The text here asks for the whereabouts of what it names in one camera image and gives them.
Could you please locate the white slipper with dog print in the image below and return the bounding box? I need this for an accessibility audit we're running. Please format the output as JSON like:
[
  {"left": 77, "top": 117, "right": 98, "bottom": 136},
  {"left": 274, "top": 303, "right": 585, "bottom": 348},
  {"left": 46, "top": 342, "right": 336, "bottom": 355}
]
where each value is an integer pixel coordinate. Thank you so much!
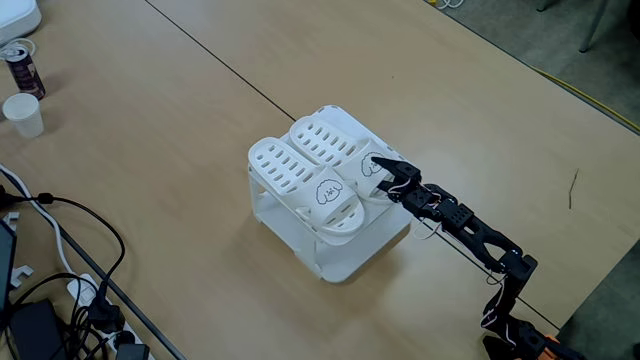
[
  {"left": 247, "top": 136, "right": 367, "bottom": 238},
  {"left": 288, "top": 115, "right": 401, "bottom": 204}
]

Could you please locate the white plastic shoe rack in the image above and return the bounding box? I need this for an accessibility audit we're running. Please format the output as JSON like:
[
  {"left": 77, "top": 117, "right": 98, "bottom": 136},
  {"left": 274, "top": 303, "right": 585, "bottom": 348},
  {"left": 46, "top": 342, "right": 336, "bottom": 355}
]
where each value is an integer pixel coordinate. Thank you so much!
[{"left": 248, "top": 104, "right": 423, "bottom": 285}]

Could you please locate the grey chair leg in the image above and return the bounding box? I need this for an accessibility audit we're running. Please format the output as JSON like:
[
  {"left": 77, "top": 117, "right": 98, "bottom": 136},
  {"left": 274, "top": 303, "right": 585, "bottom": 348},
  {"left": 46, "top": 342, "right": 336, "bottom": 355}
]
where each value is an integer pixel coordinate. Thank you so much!
[{"left": 536, "top": 0, "right": 612, "bottom": 54}]

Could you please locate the black plug-in power adapter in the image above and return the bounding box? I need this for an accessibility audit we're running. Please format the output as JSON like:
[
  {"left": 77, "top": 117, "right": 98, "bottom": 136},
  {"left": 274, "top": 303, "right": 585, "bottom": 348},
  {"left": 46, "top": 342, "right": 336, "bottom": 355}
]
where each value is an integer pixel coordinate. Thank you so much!
[{"left": 114, "top": 329, "right": 151, "bottom": 360}]

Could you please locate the black power plug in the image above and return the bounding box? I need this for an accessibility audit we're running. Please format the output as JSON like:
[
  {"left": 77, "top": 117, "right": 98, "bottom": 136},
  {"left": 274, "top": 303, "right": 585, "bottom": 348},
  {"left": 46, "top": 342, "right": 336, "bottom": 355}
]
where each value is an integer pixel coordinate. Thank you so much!
[{"left": 87, "top": 292, "right": 126, "bottom": 335}]

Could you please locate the white power strip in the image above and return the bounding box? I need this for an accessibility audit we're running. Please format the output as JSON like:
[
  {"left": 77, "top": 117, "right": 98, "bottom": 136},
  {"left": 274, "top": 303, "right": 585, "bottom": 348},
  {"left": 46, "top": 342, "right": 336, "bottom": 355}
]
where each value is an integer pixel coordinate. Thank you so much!
[{"left": 66, "top": 273, "right": 156, "bottom": 360}]

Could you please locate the white paper cup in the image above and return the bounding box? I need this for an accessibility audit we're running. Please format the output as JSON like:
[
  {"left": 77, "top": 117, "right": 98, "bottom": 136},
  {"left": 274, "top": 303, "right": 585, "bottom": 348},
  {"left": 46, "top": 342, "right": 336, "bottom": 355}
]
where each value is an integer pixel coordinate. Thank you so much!
[{"left": 1, "top": 92, "right": 45, "bottom": 140}]

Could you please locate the purple drink can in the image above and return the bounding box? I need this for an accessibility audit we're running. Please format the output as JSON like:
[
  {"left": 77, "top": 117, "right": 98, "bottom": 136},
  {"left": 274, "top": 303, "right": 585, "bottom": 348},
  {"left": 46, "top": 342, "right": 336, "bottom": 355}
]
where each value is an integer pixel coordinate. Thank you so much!
[{"left": 4, "top": 45, "right": 47, "bottom": 101}]

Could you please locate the black power brick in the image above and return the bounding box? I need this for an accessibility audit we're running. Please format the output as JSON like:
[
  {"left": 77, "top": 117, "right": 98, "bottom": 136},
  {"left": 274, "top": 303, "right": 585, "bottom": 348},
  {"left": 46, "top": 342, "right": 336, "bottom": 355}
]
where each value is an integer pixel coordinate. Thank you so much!
[{"left": 8, "top": 298, "right": 67, "bottom": 360}]

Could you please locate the black laptop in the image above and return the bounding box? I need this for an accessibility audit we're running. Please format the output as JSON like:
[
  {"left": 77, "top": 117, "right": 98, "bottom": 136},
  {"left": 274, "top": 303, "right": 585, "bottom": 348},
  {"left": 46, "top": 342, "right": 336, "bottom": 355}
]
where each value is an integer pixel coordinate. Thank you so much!
[{"left": 0, "top": 219, "right": 17, "bottom": 321}]

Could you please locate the white flat device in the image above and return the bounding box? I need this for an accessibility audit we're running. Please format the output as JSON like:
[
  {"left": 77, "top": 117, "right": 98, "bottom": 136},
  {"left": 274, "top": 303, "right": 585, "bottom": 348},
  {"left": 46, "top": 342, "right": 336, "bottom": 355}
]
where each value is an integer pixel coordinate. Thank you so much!
[{"left": 0, "top": 0, "right": 43, "bottom": 47}]

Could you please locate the thin brown wire scrap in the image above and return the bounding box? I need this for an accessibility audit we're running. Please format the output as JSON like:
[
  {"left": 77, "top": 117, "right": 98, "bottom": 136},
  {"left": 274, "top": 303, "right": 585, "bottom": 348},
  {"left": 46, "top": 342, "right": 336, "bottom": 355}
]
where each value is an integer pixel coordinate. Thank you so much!
[{"left": 568, "top": 167, "right": 581, "bottom": 211}]

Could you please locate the yellow floor cable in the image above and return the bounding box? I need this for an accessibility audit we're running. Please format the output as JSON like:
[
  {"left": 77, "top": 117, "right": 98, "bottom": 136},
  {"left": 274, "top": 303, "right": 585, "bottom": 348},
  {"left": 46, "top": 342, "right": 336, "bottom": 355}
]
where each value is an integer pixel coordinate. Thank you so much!
[{"left": 529, "top": 64, "right": 640, "bottom": 135}]

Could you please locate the thick white cable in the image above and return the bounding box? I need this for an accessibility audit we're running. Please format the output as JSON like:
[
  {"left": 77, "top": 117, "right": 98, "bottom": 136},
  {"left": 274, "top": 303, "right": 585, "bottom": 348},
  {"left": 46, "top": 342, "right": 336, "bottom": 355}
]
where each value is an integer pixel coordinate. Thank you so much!
[{"left": 0, "top": 163, "right": 76, "bottom": 281}]

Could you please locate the black cable with ferrite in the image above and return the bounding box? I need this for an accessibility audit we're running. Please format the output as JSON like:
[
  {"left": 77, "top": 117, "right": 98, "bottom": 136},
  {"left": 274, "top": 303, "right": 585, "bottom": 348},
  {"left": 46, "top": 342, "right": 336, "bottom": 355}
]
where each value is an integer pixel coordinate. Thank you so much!
[{"left": 0, "top": 191, "right": 127, "bottom": 301}]

